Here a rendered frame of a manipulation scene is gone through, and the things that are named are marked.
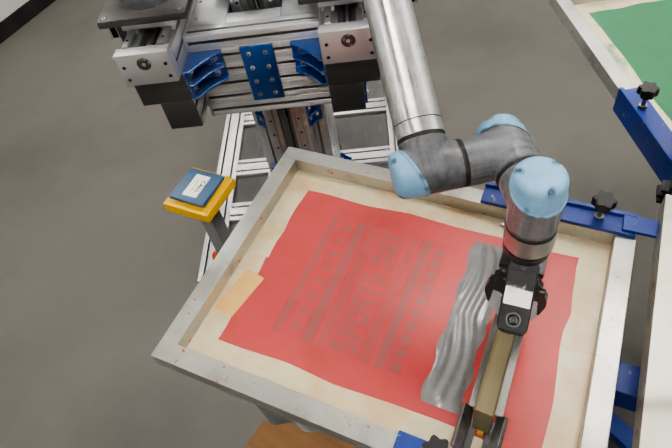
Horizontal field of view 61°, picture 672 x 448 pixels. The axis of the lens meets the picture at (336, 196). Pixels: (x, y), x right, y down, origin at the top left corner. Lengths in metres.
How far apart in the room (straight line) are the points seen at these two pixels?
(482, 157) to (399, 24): 0.24
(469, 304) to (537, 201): 0.40
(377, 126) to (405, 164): 1.75
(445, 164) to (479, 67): 2.40
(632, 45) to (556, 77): 1.45
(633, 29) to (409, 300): 1.06
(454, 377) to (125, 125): 2.62
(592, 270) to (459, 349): 0.32
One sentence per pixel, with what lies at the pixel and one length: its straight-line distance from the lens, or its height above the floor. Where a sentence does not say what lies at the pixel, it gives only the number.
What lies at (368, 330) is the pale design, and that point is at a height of 0.96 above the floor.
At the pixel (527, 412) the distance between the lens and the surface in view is 1.07.
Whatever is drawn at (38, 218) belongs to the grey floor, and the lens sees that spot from 3.10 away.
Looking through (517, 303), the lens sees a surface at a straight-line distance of 0.92.
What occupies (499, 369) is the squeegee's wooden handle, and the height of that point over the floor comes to 1.06.
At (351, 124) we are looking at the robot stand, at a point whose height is 0.21.
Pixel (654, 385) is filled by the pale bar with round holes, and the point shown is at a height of 1.04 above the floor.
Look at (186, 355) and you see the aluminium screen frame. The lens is 1.14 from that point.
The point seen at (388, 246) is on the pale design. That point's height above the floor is 0.96.
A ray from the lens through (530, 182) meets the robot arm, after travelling 0.79.
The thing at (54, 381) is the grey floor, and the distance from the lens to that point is 2.52.
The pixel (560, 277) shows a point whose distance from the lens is 1.20.
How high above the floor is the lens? 1.94
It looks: 49 degrees down
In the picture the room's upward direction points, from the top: 11 degrees counter-clockwise
